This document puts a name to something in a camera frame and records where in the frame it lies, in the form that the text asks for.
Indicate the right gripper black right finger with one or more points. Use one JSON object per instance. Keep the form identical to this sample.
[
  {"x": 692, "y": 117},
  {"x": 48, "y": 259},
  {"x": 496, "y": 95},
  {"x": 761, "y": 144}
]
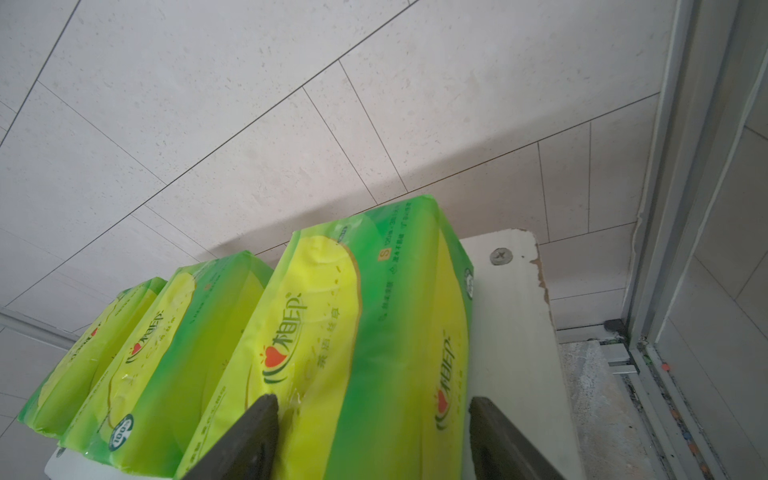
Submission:
[{"x": 499, "y": 450}]

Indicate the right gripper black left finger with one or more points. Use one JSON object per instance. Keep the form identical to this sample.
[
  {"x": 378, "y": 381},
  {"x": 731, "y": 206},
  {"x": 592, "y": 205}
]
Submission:
[{"x": 247, "y": 450}]

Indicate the green tissue pack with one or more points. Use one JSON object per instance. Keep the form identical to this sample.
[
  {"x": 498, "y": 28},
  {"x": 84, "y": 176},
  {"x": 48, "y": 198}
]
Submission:
[
  {"x": 143, "y": 411},
  {"x": 55, "y": 403},
  {"x": 362, "y": 335}
]

